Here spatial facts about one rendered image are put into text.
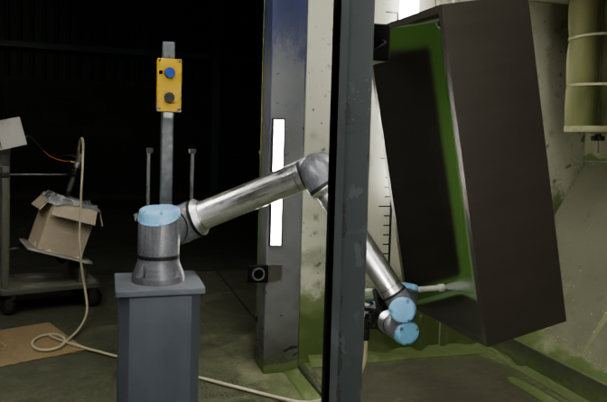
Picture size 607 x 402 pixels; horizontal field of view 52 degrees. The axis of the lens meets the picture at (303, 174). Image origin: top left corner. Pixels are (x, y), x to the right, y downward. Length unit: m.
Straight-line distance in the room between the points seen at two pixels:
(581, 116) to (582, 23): 0.46
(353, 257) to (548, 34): 2.85
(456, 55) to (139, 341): 1.45
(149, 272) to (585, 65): 2.33
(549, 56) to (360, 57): 2.75
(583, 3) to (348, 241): 2.59
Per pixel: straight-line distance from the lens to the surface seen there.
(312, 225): 3.18
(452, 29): 2.21
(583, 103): 3.47
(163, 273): 2.31
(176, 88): 3.16
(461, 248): 2.97
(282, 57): 3.12
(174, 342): 2.33
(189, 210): 2.44
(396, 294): 2.20
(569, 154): 3.92
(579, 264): 3.54
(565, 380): 3.29
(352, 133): 1.14
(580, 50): 3.50
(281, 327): 3.24
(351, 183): 1.14
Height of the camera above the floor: 1.17
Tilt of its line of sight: 3 degrees down
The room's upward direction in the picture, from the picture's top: 2 degrees clockwise
